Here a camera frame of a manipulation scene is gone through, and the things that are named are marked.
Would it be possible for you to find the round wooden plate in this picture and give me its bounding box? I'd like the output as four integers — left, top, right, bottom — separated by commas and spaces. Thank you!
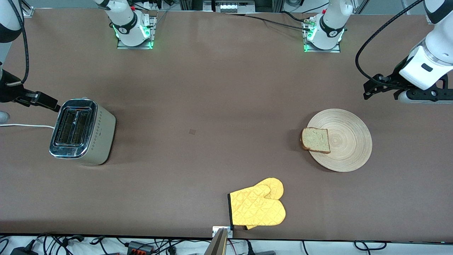
306, 108, 373, 173

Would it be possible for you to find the slice of brown bread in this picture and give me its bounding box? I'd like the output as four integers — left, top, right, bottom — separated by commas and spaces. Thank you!
300, 127, 331, 154

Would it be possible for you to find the silver two-slot toaster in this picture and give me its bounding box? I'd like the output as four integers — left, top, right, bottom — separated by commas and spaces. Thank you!
49, 96, 116, 166

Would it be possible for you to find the yellow quilted oven mitt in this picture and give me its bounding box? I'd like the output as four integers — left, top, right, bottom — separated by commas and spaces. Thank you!
228, 184, 286, 227
244, 177, 285, 231

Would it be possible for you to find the black power adapter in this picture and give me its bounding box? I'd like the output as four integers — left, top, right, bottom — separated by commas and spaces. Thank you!
10, 247, 39, 255

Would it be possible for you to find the grey power strip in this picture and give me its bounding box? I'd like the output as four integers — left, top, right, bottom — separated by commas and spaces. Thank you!
214, 0, 256, 14

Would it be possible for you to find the black orange connector block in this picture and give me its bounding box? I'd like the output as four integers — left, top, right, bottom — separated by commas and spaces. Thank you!
127, 241, 155, 254

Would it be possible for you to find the white toaster power cord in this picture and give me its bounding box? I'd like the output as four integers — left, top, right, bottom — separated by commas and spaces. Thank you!
0, 123, 56, 130

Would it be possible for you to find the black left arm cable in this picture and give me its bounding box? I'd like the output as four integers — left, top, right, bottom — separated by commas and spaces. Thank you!
355, 0, 424, 89

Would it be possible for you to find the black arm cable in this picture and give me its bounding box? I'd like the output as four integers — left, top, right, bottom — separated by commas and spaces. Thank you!
8, 0, 30, 85
355, 0, 424, 89

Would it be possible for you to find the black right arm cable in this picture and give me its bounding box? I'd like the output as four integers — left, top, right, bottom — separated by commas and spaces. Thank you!
8, 0, 30, 85

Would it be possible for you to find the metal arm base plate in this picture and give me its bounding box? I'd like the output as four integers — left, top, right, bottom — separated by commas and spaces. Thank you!
117, 15, 156, 50
303, 18, 342, 53

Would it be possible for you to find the thin black table cable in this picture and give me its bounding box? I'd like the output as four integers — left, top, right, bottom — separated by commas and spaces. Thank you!
244, 14, 312, 30

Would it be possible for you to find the metal camera mount bar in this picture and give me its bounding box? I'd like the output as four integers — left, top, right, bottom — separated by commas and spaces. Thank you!
203, 226, 233, 255

